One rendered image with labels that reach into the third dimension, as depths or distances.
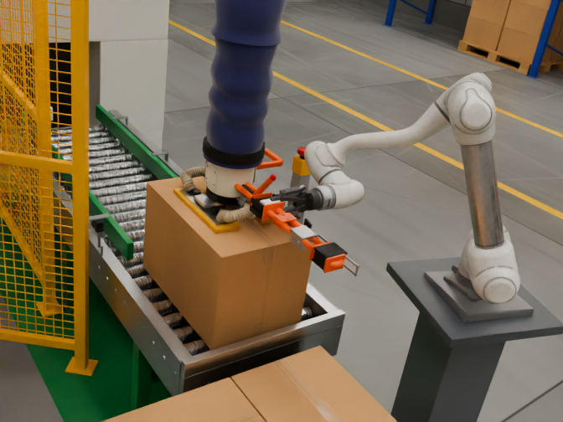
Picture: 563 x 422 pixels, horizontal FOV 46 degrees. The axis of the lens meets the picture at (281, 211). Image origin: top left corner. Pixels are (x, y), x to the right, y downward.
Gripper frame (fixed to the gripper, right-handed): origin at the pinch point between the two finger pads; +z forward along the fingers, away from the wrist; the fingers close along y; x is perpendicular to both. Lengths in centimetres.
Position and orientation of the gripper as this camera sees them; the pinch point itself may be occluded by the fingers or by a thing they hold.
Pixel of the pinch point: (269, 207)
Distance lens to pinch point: 231.4
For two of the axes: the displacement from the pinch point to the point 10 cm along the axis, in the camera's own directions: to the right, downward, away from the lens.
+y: -1.4, 8.8, 4.6
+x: -5.6, -4.5, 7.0
